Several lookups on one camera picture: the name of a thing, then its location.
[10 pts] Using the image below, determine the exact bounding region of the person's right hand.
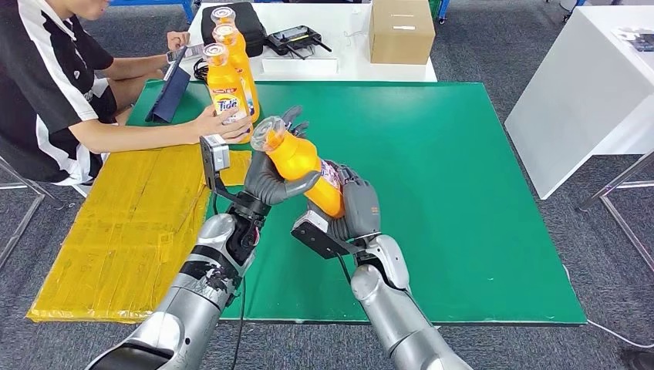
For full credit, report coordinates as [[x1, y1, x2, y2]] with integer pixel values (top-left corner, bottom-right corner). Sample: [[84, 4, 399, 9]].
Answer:
[[193, 104, 255, 146]]

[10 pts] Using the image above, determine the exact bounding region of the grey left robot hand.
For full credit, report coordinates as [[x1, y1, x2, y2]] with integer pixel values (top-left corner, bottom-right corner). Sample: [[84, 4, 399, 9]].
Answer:
[[243, 105, 323, 207]]

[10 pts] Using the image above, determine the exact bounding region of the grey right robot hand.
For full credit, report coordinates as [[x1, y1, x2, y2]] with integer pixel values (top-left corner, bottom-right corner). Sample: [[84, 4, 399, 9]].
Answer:
[[306, 162, 383, 242]]

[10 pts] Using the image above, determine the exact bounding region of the person's left hand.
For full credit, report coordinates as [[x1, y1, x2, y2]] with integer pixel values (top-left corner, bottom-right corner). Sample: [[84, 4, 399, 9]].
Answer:
[[166, 31, 191, 52]]

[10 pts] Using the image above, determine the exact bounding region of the smartphone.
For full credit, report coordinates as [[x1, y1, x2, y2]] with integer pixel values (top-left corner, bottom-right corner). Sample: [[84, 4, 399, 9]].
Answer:
[[166, 43, 207, 64]]

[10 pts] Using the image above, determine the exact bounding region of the orange detergent bottle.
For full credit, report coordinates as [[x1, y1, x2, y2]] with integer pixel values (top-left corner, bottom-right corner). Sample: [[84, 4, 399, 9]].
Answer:
[[202, 42, 255, 146], [249, 116, 346, 220], [213, 24, 261, 123], [211, 6, 237, 26]]

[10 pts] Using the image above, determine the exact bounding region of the black carry case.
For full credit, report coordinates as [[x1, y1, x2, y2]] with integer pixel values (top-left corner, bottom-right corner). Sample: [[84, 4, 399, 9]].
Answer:
[[201, 1, 267, 59]]

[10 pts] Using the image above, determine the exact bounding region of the blue metal shelving rack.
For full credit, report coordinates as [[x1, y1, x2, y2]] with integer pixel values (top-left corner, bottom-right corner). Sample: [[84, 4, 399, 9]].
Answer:
[[110, 0, 450, 25]]

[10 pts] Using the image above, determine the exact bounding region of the blue tablet case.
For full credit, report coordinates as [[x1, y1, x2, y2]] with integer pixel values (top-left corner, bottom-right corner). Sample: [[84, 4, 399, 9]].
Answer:
[[147, 46, 191, 125]]

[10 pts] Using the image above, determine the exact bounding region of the green table mat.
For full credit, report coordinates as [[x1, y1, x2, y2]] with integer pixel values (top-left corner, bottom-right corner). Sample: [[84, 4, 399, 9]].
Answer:
[[126, 81, 588, 327]]

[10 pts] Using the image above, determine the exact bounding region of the black handheld controller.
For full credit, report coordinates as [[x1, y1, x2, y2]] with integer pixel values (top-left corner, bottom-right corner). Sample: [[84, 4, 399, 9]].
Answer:
[[265, 25, 333, 60]]

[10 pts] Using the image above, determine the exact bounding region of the yellow taped cardboard sheet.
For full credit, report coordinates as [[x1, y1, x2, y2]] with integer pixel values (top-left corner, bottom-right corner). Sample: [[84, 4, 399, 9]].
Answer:
[[26, 144, 253, 325]]

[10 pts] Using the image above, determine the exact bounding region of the person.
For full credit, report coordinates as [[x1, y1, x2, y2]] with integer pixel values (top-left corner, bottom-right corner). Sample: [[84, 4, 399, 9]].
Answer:
[[0, 0, 254, 187]]

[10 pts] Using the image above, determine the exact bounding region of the long white table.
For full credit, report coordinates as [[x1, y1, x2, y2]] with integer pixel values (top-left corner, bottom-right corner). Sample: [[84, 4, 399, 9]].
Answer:
[[181, 2, 438, 83]]

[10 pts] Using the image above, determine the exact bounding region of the brown cardboard box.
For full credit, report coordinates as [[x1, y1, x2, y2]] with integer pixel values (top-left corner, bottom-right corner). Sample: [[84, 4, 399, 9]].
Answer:
[[369, 0, 437, 66]]

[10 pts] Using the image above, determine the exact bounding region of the white table with metal legs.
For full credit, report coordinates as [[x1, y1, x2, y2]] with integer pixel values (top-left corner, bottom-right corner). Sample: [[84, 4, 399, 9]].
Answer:
[[504, 4, 654, 271]]

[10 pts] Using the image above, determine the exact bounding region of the black floor object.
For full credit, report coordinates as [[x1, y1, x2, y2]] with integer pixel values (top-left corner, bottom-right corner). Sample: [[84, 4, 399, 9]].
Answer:
[[620, 348, 654, 370]]

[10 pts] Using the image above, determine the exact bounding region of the printed brochure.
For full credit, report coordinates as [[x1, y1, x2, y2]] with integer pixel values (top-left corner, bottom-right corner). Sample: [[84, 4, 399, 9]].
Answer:
[[611, 26, 654, 53]]

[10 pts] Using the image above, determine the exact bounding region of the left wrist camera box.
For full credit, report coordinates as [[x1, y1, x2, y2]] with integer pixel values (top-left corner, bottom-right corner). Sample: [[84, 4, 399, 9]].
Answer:
[[199, 134, 245, 204]]

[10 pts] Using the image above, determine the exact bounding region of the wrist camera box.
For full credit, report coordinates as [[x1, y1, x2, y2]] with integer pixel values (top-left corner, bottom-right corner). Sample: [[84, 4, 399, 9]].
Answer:
[[290, 210, 366, 261], [199, 134, 245, 204]]

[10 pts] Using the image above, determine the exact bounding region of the black cable bundle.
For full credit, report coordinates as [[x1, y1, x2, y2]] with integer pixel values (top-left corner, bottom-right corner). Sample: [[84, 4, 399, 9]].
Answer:
[[192, 57, 211, 84]]

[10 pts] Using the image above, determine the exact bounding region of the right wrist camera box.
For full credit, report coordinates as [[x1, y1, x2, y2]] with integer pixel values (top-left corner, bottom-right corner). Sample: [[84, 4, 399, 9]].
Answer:
[[290, 210, 366, 261]]

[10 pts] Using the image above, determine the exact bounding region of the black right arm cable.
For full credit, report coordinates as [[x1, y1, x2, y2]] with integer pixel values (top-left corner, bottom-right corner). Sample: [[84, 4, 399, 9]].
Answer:
[[335, 252, 355, 286]]

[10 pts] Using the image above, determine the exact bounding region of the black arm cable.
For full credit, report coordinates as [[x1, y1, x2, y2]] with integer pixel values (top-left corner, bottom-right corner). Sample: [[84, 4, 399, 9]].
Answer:
[[335, 252, 355, 286], [231, 277, 248, 370]]

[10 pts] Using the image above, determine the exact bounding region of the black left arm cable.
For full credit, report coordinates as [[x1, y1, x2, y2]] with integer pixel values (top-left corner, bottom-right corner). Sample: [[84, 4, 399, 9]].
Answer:
[[231, 277, 248, 370]]

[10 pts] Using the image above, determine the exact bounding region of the metal chair frame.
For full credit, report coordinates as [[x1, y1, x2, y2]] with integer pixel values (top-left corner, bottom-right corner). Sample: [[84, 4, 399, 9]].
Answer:
[[0, 155, 88, 271]]

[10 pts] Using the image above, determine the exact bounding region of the white floor cable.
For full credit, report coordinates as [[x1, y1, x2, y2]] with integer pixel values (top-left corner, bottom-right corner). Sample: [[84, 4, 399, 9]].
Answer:
[[561, 263, 654, 350]]

